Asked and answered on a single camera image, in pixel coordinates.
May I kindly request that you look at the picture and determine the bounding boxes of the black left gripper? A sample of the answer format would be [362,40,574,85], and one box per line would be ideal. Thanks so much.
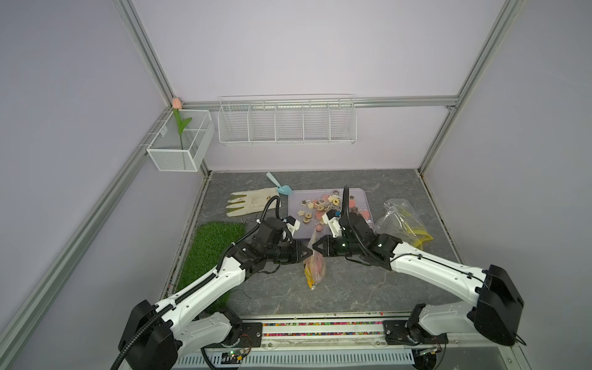
[265,239,312,264]

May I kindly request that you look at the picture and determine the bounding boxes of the ziploc bag with yellow toy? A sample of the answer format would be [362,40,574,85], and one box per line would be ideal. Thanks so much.
[304,231,326,290]

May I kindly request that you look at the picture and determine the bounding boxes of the clear ziploc bag of cookies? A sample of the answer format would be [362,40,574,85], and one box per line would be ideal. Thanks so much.
[375,198,433,248]

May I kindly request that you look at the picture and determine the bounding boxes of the ziploc bag with small cookies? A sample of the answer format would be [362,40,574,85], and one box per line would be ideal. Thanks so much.
[393,208,434,250]

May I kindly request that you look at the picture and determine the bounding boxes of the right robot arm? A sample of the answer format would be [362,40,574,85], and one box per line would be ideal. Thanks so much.
[312,203,526,346]

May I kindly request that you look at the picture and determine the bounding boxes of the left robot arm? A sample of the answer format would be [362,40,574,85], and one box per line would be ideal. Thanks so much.
[111,214,312,369]

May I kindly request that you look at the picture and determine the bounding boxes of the pile of poured cookies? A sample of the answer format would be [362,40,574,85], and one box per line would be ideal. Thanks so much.
[297,190,372,232]

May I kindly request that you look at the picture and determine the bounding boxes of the lilac plastic tray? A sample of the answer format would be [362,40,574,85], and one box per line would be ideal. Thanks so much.
[287,187,375,240]

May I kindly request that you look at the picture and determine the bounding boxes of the light blue garden trowel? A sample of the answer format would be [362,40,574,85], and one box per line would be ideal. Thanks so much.
[266,172,294,196]

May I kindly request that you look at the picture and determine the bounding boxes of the cream gardening glove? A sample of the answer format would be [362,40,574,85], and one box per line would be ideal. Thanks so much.
[226,188,279,217]

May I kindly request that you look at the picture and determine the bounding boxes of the green artificial grass mat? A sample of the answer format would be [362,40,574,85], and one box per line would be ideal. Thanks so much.
[176,221,246,291]

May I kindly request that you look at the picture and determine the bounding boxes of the artificial pink tulip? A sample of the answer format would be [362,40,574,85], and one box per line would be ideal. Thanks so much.
[172,97,193,150]

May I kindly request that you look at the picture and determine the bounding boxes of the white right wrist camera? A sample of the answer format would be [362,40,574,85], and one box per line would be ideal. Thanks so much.
[322,210,342,238]

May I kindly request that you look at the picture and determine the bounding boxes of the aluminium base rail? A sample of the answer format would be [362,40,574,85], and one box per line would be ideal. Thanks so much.
[122,310,519,370]

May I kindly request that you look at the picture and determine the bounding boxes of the white wire wall shelf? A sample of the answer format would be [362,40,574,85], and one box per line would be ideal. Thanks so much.
[217,94,358,145]

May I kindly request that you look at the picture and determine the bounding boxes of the white mesh wall box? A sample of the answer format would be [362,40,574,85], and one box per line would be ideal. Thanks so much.
[146,109,215,172]

